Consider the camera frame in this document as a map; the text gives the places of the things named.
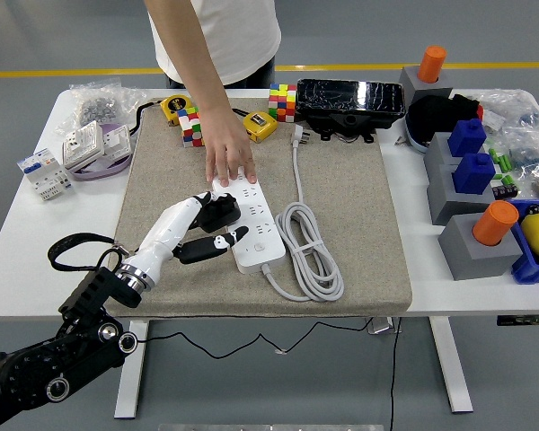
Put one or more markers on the person's right hand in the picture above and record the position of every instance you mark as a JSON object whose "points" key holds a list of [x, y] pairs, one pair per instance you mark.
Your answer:
{"points": [[227, 143]]}

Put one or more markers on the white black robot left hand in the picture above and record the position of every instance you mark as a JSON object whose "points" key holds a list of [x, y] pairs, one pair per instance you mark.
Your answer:
{"points": [[161, 233]]}

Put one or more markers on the black plug adapter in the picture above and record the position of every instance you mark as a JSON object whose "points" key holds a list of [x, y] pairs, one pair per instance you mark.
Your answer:
{"points": [[215, 213]]}

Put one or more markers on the white power strip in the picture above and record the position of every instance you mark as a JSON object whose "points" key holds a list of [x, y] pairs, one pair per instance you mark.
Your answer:
{"points": [[262, 233]]}

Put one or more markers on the person's right forearm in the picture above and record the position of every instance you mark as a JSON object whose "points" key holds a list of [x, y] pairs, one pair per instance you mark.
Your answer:
{"points": [[184, 54]]}

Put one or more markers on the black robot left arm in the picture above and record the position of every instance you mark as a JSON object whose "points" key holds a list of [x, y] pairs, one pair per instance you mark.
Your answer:
{"points": [[94, 287]]}

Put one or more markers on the yellow tape measure square label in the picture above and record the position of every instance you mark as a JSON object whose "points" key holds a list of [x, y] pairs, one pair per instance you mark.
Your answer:
{"points": [[260, 125]]}

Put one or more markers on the colourful puzzle cube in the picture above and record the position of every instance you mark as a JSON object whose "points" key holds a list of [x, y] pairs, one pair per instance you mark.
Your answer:
{"points": [[191, 130], [282, 103]]}

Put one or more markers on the yellow tape measure round label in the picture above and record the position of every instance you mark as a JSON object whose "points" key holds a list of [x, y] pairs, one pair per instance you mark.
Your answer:
{"points": [[175, 107]]}

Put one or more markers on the purple tape roll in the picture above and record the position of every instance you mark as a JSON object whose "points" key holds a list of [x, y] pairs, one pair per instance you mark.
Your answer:
{"points": [[103, 173]]}

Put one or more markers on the person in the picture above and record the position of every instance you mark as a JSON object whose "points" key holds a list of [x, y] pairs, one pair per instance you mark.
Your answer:
{"points": [[242, 36]]}

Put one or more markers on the white circuit breaker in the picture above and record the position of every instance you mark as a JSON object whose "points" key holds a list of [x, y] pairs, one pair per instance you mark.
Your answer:
{"points": [[40, 173]]}

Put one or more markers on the clear bag of metal nuts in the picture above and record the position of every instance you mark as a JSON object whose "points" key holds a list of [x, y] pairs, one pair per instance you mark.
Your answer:
{"points": [[94, 108]]}

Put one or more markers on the grey-brown mat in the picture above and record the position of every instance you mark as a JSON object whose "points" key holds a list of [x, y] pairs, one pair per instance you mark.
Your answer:
{"points": [[341, 224]]}

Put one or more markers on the white table leg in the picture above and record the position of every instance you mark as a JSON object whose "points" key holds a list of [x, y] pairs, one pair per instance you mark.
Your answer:
{"points": [[451, 368], [130, 372]]}

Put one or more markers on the small metal screw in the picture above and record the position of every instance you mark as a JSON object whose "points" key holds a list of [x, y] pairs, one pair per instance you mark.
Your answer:
{"points": [[400, 141]]}

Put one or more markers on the light blue bowl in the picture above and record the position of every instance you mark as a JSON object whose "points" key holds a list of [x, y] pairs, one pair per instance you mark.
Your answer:
{"points": [[415, 143]]}

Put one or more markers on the grey block with hole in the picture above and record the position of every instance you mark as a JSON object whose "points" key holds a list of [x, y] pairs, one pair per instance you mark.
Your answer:
{"points": [[440, 197], [435, 152], [467, 260], [413, 81]]}

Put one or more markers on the black cloth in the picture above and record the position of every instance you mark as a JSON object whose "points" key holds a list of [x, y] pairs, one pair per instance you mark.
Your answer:
{"points": [[431, 116]]}

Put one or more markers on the orange cylinder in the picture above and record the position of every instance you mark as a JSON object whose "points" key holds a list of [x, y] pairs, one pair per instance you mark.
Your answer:
{"points": [[494, 222], [431, 63]]}

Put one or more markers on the blue block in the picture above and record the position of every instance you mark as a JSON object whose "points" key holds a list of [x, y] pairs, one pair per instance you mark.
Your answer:
{"points": [[472, 174], [466, 137]]}

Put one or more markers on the green plastic pegs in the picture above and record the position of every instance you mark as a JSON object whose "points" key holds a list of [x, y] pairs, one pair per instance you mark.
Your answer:
{"points": [[503, 162]]}

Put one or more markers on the black small components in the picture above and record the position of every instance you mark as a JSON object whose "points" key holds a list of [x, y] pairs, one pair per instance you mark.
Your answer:
{"points": [[504, 188]]}

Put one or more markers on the clear bag of small parts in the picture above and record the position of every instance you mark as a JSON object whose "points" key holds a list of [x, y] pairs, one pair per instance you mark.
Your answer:
{"points": [[507, 108]]}

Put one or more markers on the clear bag of blue parts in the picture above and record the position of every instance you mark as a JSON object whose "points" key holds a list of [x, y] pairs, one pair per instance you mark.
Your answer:
{"points": [[527, 155]]}

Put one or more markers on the blue plastic bin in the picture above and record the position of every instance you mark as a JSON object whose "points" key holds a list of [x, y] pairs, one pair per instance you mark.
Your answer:
{"points": [[527, 269]]}

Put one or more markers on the black table control panel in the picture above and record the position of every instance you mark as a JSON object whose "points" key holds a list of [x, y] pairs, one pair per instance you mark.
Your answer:
{"points": [[525, 320]]}

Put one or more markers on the white wall socket panel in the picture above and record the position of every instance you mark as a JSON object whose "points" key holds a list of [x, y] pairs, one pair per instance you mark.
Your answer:
{"points": [[117, 143], [83, 143]]}

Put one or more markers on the metal bracket under table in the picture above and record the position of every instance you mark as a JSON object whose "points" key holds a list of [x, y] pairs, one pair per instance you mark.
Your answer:
{"points": [[382, 327]]}

